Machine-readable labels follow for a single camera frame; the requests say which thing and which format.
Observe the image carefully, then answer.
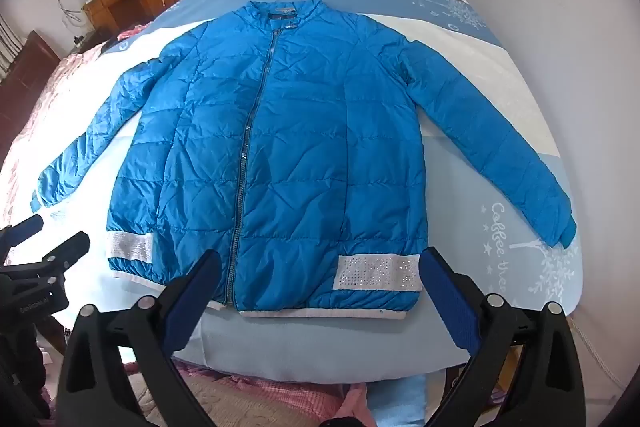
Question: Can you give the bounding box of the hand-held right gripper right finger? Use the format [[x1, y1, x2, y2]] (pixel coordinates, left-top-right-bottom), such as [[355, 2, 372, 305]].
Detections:
[[419, 246, 587, 427]]

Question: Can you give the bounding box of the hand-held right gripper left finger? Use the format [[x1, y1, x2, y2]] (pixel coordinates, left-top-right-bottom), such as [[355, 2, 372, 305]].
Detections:
[[52, 248, 223, 427]]

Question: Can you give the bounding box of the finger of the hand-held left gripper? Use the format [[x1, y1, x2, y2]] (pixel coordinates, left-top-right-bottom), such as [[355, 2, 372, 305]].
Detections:
[[0, 214, 45, 258], [4, 231, 91, 280]]

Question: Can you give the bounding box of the blue quilted jacket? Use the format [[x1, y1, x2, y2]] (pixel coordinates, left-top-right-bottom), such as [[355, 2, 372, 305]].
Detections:
[[30, 0, 578, 319]]

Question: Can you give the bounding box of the pink checked bed sheet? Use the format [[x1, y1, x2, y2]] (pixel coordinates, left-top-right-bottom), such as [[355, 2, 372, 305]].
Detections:
[[115, 354, 451, 427]]

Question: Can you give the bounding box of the pink floral quilt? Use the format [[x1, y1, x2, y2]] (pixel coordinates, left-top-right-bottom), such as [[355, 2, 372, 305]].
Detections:
[[0, 23, 156, 228]]

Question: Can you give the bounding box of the dark wooden headboard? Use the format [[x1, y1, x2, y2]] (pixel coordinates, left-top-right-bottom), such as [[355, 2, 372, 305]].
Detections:
[[0, 29, 61, 142]]

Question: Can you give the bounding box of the white rope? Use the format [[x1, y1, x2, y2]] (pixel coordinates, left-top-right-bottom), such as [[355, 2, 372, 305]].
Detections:
[[570, 307, 621, 383]]

